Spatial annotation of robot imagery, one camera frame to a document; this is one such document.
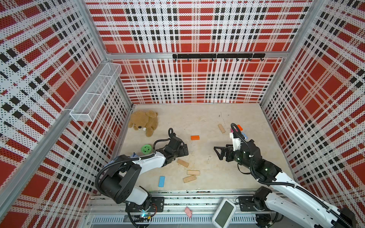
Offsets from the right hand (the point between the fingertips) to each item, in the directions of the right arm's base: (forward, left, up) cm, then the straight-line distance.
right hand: (222, 147), depth 76 cm
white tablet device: (-29, +1, -13) cm, 32 cm away
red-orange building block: (+25, -20, -17) cm, 36 cm away
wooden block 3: (-11, +19, -18) cm, 28 cm away
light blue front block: (-13, +35, -18) cm, 41 cm away
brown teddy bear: (+20, +50, -1) cm, 54 cm away
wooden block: (-2, +23, -18) cm, 29 cm away
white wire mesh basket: (+29, +85, +4) cm, 89 cm away
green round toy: (+6, +46, -14) cm, 48 cm away
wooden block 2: (-8, +16, -18) cm, 25 cm away
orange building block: (+17, +14, -18) cm, 28 cm away
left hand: (+7, +23, -15) cm, 28 cm away
